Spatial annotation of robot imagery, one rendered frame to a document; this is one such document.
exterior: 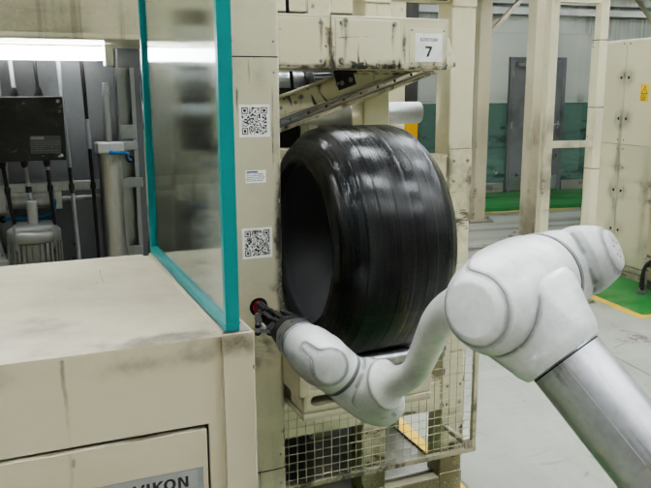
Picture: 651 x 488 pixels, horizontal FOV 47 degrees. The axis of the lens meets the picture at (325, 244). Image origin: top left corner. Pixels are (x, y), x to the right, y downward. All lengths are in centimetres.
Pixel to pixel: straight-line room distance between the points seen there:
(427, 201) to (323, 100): 63
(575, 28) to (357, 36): 1097
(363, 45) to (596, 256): 123
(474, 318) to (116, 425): 47
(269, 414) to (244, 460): 90
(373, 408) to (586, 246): 62
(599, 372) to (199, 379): 50
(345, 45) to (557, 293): 131
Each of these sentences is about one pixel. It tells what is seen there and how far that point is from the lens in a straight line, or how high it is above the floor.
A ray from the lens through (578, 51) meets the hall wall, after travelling 1298.
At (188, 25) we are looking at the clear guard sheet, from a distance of 111.
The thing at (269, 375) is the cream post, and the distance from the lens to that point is 191.
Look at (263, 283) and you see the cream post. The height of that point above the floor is 112.
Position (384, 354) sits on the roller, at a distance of 194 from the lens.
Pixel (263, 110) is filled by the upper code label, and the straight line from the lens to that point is 178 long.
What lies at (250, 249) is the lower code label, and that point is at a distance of 180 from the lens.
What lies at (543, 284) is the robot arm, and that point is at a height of 134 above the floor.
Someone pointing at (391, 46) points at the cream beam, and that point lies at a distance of 221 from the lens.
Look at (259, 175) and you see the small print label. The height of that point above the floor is 138.
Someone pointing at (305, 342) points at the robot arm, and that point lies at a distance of 147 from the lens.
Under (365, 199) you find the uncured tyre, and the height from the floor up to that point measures 133.
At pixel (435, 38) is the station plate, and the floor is 173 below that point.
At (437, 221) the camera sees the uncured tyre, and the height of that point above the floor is 128.
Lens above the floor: 157
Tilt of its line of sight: 11 degrees down
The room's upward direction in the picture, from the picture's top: straight up
